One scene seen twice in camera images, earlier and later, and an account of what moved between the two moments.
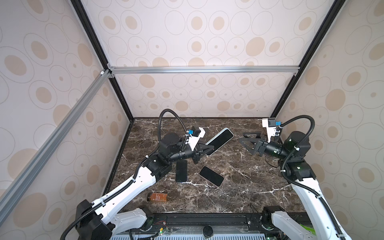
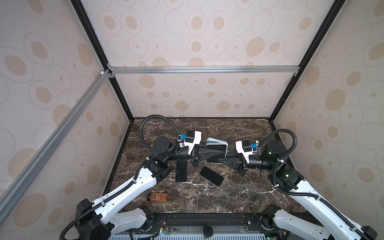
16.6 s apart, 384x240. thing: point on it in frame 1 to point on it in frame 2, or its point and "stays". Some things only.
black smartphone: x=211 y=176 stays
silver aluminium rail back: x=203 y=69 stays
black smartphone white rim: x=220 y=140 to x=222 y=147
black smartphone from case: x=181 y=170 stays
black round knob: x=207 y=231 stays
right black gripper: x=260 y=146 to x=241 y=169
